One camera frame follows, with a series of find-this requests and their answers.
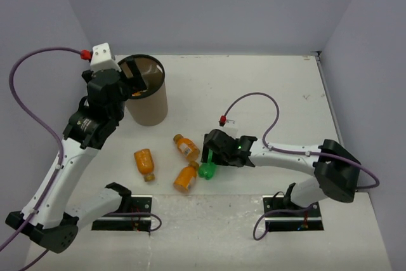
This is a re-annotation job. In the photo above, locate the green plastic bottle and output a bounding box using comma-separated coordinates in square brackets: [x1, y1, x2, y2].
[198, 150, 217, 180]

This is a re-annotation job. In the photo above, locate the orange juice bottle barcode label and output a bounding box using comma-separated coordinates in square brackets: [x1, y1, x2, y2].
[173, 134, 200, 162]

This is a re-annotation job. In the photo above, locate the plain orange juice bottle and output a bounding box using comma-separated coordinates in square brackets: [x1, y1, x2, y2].
[173, 161, 200, 194]

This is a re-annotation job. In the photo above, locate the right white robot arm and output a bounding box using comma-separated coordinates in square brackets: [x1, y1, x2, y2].
[202, 129, 360, 216]

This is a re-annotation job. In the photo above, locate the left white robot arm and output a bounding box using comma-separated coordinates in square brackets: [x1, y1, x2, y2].
[6, 60, 133, 253]

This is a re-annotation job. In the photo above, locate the tan cylindrical bin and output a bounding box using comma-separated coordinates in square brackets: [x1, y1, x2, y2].
[118, 54, 168, 126]

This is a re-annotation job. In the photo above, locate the orange bottle yellow cap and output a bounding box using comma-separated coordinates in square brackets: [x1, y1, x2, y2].
[134, 149, 155, 182]

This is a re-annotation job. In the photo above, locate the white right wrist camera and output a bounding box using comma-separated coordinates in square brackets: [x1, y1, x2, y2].
[222, 119, 239, 138]

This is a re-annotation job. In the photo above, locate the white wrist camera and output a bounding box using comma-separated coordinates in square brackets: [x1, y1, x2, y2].
[222, 119, 239, 138]
[90, 43, 119, 72]

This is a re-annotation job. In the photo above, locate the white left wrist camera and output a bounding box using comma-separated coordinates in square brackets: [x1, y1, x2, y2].
[90, 43, 119, 72]

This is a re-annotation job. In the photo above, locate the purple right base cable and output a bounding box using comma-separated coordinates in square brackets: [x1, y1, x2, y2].
[252, 207, 310, 241]

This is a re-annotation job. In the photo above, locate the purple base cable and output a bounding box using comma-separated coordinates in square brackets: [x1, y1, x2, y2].
[252, 207, 310, 241]
[129, 211, 162, 232]

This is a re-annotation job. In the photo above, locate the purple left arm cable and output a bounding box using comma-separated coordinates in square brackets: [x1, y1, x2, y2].
[0, 48, 90, 268]

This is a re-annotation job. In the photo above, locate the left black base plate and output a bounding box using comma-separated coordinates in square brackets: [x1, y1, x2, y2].
[91, 195, 152, 232]

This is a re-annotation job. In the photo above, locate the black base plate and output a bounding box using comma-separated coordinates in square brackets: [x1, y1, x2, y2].
[263, 194, 324, 232]
[91, 195, 152, 232]

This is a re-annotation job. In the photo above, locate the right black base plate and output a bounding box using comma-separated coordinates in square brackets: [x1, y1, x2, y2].
[263, 194, 324, 232]

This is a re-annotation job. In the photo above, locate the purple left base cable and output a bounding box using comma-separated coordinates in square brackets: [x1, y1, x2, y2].
[129, 211, 162, 232]

